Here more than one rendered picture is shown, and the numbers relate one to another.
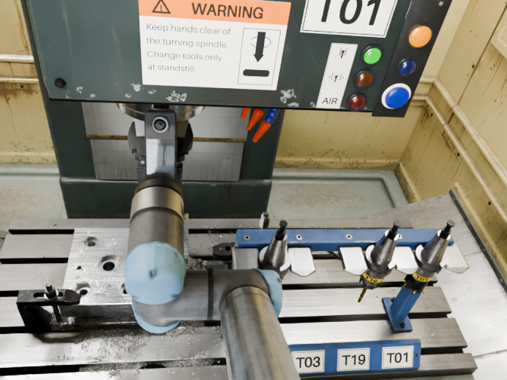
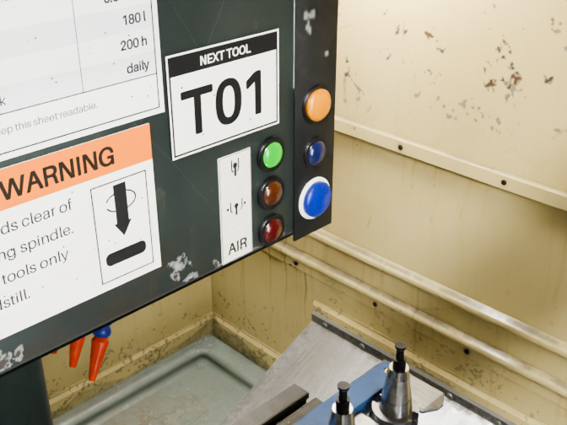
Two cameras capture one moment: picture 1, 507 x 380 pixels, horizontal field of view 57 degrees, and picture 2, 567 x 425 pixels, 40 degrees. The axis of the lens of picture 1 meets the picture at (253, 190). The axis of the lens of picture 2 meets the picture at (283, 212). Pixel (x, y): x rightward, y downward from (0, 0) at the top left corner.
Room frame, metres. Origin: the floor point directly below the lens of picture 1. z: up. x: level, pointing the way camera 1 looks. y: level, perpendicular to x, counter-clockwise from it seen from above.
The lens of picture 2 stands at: (0.06, 0.17, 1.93)
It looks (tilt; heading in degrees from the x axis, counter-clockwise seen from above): 28 degrees down; 328
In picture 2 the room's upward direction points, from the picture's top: straight up
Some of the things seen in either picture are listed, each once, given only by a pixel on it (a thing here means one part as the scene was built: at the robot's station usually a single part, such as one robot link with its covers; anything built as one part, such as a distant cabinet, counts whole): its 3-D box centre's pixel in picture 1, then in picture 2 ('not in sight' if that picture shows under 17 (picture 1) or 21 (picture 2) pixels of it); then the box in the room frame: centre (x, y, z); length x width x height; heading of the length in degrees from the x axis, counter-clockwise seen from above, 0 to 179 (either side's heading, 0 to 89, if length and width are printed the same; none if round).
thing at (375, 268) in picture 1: (379, 260); not in sight; (0.63, -0.28, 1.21); 0.06 x 0.06 x 0.03
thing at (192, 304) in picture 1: (169, 295); not in sight; (0.39, 0.10, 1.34); 0.11 x 0.08 x 0.11; 101
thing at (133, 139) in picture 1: (142, 140); not in sight; (0.59, 0.19, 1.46); 0.09 x 0.05 x 0.02; 26
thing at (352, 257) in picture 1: (353, 261); not in sight; (0.62, -0.22, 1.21); 0.07 x 0.05 x 0.01; 13
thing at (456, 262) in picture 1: (453, 258); (419, 395); (0.67, -0.44, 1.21); 0.07 x 0.05 x 0.01; 13
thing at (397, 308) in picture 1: (416, 282); not in sight; (0.72, -0.43, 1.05); 0.10 x 0.05 x 0.30; 13
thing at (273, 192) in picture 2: (364, 80); (272, 193); (0.51, -0.11, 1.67); 0.02 x 0.01 x 0.02; 103
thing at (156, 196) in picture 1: (160, 211); not in sight; (0.46, 0.13, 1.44); 0.08 x 0.05 x 0.08; 103
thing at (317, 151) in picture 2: (407, 67); (315, 153); (0.52, -0.16, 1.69); 0.02 x 0.01 x 0.02; 103
